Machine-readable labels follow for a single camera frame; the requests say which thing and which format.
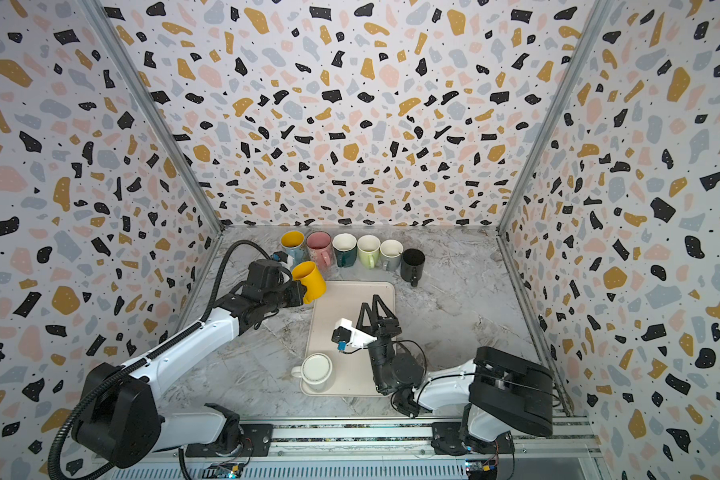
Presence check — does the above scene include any yellow mug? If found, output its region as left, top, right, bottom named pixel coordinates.
left=292, top=261, right=327, bottom=304

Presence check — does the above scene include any black mug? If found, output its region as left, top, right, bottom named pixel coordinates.
left=400, top=248, right=426, bottom=287

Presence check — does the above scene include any light blue yellow-inside mug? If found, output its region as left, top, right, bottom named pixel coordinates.
left=280, top=231, right=309, bottom=268

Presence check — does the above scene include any white mug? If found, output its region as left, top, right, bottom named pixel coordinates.
left=291, top=353, right=334, bottom=393

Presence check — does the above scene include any pink patterned mug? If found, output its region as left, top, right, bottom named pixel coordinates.
left=306, top=231, right=335, bottom=272

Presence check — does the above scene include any grey mug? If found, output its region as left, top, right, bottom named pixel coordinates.
left=380, top=239, right=404, bottom=272

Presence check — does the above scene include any light green mug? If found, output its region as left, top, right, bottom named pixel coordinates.
left=357, top=234, right=381, bottom=269

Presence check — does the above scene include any dark green mug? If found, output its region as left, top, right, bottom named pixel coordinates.
left=332, top=233, right=357, bottom=268

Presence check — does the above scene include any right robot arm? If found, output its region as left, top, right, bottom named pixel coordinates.
left=331, top=295, right=555, bottom=456

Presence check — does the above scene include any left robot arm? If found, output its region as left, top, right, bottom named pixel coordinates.
left=49, top=259, right=307, bottom=469

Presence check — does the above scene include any cream plastic tray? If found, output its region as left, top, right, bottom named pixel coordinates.
left=300, top=281, right=395, bottom=397

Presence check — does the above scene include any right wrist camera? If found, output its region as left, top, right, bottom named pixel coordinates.
left=331, top=318, right=377, bottom=354

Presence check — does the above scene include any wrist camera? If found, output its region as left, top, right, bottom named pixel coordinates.
left=272, top=251, right=294, bottom=270
left=331, top=318, right=377, bottom=354

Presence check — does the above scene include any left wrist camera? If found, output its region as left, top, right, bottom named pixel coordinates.
left=272, top=251, right=294, bottom=270

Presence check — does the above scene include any black corrugated cable hose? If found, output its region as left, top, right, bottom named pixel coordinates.
left=46, top=239, right=274, bottom=480

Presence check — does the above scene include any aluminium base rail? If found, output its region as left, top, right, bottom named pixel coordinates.
left=185, top=416, right=610, bottom=479

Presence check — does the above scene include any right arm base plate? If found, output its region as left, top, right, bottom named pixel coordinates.
left=430, top=422, right=513, bottom=456

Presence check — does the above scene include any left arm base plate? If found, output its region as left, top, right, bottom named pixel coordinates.
left=185, top=423, right=274, bottom=459

